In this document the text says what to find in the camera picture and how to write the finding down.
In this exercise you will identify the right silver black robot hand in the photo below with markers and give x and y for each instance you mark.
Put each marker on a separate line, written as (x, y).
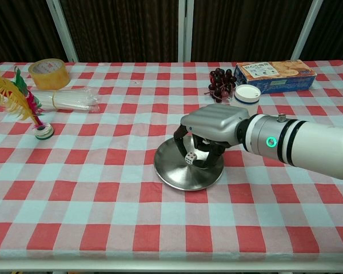
(214, 120)

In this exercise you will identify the white paper cup blue print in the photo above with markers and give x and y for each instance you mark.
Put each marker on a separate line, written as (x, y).
(247, 95)

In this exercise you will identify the white die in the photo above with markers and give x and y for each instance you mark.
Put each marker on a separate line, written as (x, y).
(190, 157)

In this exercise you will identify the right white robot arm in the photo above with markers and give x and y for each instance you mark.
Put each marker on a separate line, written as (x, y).
(317, 142)

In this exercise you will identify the round steel plate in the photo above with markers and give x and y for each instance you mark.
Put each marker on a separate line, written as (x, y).
(185, 179)

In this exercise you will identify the dark red grape bunch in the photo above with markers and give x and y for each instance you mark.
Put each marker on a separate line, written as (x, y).
(217, 80)

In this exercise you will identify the orange blue cookie box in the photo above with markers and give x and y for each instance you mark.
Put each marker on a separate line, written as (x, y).
(274, 77)

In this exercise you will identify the dark brown pleated curtain panel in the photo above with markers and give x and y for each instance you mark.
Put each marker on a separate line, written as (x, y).
(337, 28)
(245, 28)
(17, 28)
(123, 28)

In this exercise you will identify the red white checkered tablecloth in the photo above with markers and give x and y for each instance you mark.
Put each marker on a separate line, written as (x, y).
(103, 199)

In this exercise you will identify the bagged white straw bundle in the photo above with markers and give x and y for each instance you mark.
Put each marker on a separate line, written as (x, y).
(74, 100)

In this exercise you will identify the clear packing tape roll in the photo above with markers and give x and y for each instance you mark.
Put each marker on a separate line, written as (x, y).
(50, 80)

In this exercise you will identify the colourful feather shuttlecock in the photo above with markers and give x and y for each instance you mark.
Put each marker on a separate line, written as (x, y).
(44, 132)

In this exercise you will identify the white partition frame post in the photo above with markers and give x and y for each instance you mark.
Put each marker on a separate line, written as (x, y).
(185, 28)
(306, 28)
(63, 31)

